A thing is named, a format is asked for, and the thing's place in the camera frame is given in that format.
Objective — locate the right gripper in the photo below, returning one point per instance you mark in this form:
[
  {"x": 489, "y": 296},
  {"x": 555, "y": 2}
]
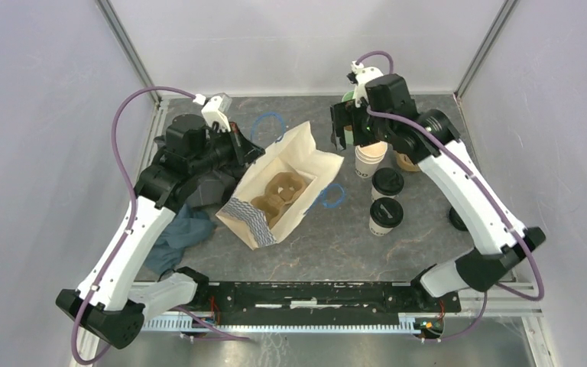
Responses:
[{"x": 347, "y": 113}]

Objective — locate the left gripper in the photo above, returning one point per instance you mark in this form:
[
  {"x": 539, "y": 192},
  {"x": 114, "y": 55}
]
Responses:
[{"x": 244, "y": 151}]

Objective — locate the brown paper bag blue handles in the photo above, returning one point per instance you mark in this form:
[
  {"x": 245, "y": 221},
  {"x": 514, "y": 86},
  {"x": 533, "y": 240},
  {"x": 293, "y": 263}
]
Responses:
[{"x": 296, "y": 151}]

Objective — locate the stack of paper cups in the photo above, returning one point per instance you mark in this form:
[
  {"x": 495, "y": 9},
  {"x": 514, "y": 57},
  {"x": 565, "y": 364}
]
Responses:
[{"x": 368, "y": 158}]

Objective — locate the black plastic cup lid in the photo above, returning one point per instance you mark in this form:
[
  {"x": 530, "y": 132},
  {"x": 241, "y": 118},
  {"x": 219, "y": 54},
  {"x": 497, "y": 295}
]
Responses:
[{"x": 388, "y": 178}]

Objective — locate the white paper coffee cup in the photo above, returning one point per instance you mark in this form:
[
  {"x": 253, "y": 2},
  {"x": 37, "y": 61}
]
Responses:
[{"x": 377, "y": 193}]

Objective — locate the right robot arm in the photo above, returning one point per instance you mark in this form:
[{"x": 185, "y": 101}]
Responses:
[{"x": 382, "y": 109}]

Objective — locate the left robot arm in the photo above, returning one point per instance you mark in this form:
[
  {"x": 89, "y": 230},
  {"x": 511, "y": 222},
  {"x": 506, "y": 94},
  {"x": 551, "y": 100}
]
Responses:
[{"x": 104, "y": 303}]

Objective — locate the green straw holder cup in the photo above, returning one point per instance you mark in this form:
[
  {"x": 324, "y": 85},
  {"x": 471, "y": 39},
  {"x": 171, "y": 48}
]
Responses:
[{"x": 348, "y": 96}]

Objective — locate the brown cardboard cup carrier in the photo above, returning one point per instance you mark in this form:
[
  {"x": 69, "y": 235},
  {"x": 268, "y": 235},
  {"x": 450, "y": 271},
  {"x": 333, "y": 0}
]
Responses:
[{"x": 405, "y": 163}]

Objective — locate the blue cloth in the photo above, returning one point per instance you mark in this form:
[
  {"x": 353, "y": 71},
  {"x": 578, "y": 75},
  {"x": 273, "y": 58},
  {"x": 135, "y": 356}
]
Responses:
[{"x": 188, "y": 228}]

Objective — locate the remaining black lid stack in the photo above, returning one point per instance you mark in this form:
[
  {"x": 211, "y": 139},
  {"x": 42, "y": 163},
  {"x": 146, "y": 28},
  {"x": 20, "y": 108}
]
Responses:
[{"x": 456, "y": 220}]

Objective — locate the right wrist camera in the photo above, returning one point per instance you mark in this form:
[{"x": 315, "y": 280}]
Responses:
[{"x": 359, "y": 76}]

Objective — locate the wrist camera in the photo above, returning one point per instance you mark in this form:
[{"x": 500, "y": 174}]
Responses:
[
  {"x": 359, "y": 76},
  {"x": 214, "y": 110}
]

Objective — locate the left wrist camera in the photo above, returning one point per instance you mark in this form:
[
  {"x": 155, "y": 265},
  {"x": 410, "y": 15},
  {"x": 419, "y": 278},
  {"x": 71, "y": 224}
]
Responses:
[{"x": 214, "y": 110}]

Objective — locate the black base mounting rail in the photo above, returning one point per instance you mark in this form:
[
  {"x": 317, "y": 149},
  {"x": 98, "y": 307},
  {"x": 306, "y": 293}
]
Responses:
[{"x": 317, "y": 303}]

